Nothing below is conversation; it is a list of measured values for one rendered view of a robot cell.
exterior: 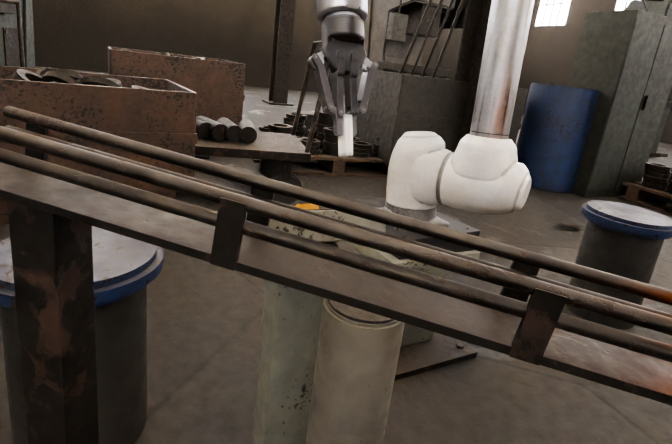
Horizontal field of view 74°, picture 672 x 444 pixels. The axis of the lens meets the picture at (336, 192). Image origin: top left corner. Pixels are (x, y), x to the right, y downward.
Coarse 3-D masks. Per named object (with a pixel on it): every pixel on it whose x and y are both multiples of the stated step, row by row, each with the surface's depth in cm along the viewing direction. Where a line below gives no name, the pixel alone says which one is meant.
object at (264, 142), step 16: (304, 80) 302; (208, 128) 260; (224, 128) 260; (240, 128) 261; (208, 144) 248; (224, 144) 253; (240, 144) 258; (256, 144) 264; (272, 144) 270; (288, 144) 276; (272, 160) 311; (288, 160) 254; (304, 160) 256; (272, 176) 260; (288, 176) 259
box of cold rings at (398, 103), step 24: (360, 72) 396; (384, 72) 355; (384, 96) 355; (408, 96) 336; (432, 96) 343; (456, 96) 351; (360, 120) 395; (384, 120) 355; (408, 120) 341; (432, 120) 349; (456, 120) 358; (384, 144) 355; (456, 144) 365
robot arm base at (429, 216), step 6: (390, 204) 133; (390, 210) 133; (396, 210) 131; (402, 210) 130; (408, 210) 129; (414, 210) 129; (420, 210) 129; (426, 210) 130; (432, 210) 132; (408, 216) 130; (414, 216) 129; (420, 216) 130; (426, 216) 130; (432, 216) 132; (432, 222) 132; (438, 222) 132; (444, 222) 133; (396, 228) 127
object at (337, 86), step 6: (342, 54) 76; (342, 60) 76; (342, 66) 76; (330, 72) 79; (336, 72) 76; (342, 72) 76; (330, 78) 79; (336, 78) 76; (342, 78) 77; (336, 84) 76; (342, 84) 77; (336, 90) 76; (342, 90) 77; (336, 96) 76; (342, 96) 76; (336, 102) 76; (342, 102) 76; (342, 108) 76; (342, 114) 76
